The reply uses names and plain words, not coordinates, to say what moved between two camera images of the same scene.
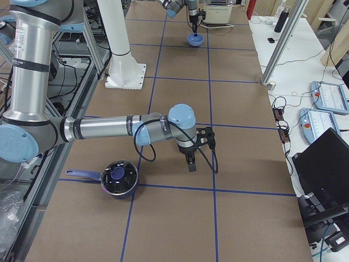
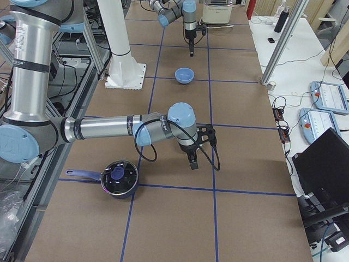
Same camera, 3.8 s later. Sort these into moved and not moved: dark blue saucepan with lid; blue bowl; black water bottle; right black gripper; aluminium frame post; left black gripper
Moved: left black gripper; blue bowl
Not moved: aluminium frame post; right black gripper; dark blue saucepan with lid; black water bottle
